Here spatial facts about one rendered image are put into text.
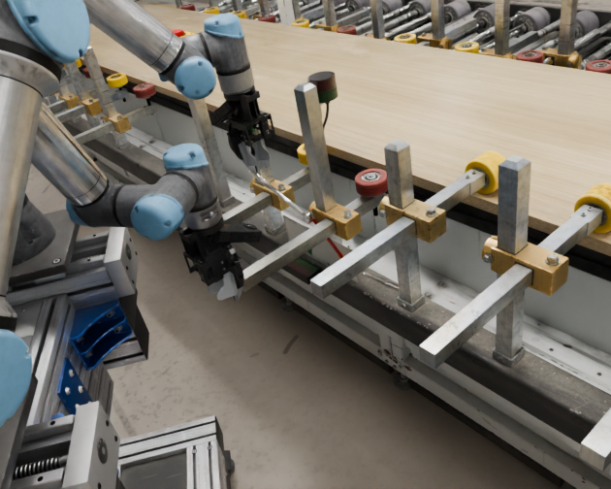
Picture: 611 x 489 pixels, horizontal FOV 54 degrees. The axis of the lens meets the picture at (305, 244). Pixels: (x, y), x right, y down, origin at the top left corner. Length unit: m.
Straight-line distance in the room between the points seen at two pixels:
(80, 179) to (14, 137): 0.31
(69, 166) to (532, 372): 0.90
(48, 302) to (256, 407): 1.08
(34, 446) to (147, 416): 1.36
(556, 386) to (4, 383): 0.91
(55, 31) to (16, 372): 0.38
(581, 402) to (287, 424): 1.14
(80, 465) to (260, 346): 1.56
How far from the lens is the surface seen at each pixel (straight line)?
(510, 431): 1.81
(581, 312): 1.37
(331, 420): 2.06
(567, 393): 1.20
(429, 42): 2.48
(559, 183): 1.38
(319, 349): 2.29
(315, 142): 1.31
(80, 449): 0.88
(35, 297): 1.28
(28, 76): 0.75
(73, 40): 0.78
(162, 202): 1.00
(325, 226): 1.36
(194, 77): 1.13
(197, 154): 1.07
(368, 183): 1.41
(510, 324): 1.16
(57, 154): 0.99
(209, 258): 1.17
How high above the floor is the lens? 1.61
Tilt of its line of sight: 35 degrees down
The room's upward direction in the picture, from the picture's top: 12 degrees counter-clockwise
